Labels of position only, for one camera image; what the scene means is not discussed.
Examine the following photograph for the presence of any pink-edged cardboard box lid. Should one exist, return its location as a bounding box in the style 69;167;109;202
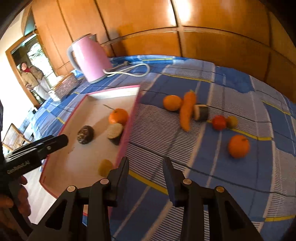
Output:
39;85;141;218

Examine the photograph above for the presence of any small cut eggplant piece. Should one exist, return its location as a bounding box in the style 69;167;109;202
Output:
193;104;209;122

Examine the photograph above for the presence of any wooden door frame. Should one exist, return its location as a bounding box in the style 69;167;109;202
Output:
6;34;58;106

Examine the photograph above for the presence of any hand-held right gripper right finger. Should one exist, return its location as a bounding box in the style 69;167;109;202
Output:
162;157;264;241

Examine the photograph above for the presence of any red tomato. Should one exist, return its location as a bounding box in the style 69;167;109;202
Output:
212;115;227;131

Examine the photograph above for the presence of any person's left hand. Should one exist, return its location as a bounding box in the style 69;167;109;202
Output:
0;176;31;224

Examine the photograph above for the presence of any yellow round fruit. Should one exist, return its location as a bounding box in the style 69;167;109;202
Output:
98;159;114;177

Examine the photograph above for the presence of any pink electric kettle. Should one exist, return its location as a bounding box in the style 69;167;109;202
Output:
67;34;114;84

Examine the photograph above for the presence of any white kettle power cord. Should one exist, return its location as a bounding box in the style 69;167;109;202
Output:
103;60;150;77

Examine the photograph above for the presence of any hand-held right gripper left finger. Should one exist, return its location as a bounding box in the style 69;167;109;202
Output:
28;156;130;241

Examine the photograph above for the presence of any silver ornate tissue box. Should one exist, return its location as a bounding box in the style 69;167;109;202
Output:
48;73;80;102

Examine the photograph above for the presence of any orange carrot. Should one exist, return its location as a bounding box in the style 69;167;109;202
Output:
179;90;197;132

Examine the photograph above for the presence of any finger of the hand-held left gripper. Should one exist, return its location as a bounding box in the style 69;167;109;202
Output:
2;136;54;154
30;134;69;161

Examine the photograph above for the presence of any orange tangerine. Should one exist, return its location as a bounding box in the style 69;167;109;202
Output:
163;95;183;112
228;135;250;159

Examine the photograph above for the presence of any wooden chair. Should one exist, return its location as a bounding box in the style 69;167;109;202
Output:
2;123;31;151

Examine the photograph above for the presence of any tangerine with stem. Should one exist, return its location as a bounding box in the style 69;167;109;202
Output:
103;105;129;126

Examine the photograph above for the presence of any dark passion fruit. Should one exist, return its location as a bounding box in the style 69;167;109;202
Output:
77;125;94;145

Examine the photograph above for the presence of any large cut eggplant piece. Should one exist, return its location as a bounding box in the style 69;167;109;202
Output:
107;123;124;146

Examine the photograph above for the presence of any yellow-green round fruit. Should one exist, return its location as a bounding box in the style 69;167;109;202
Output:
226;116;238;129

